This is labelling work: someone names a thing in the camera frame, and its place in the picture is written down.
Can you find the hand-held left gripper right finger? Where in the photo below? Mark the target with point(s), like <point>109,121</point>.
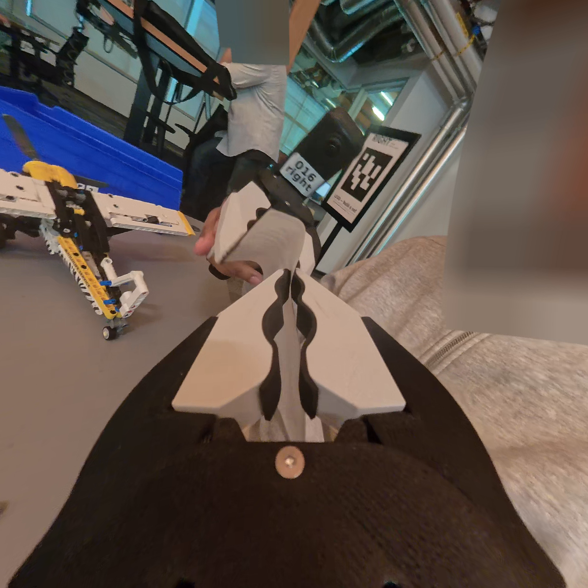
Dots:
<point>353,363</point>

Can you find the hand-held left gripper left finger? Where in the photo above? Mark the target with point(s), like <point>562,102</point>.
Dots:
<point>225,363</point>

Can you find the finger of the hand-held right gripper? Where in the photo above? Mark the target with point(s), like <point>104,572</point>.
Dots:
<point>275,243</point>
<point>234,216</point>

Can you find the zebra striped sticker sheet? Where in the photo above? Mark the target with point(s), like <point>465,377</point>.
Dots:
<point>289,367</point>

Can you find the lego airplane model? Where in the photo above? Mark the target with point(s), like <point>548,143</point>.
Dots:
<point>138,216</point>

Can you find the person's right hand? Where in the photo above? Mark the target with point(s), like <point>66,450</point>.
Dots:
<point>204,239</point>

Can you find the framed tag poster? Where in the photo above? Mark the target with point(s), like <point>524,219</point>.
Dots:
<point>372,174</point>

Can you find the blue plastic bin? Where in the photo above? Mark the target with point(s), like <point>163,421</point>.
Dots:
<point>115,156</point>

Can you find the person's grey hoodie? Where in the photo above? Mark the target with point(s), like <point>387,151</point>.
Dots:
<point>482,413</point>

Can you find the wooden standing desk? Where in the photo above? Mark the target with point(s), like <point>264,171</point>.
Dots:
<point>174,46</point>

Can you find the metal wall pipes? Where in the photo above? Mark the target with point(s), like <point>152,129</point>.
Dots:
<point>441,138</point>

